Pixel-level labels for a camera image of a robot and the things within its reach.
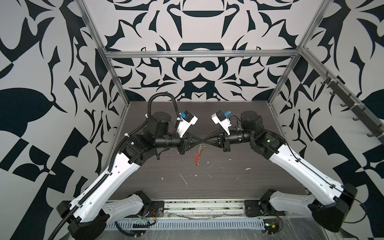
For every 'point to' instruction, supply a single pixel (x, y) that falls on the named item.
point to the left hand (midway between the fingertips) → (202, 137)
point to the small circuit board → (271, 226)
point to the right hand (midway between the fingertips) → (205, 142)
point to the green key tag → (197, 166)
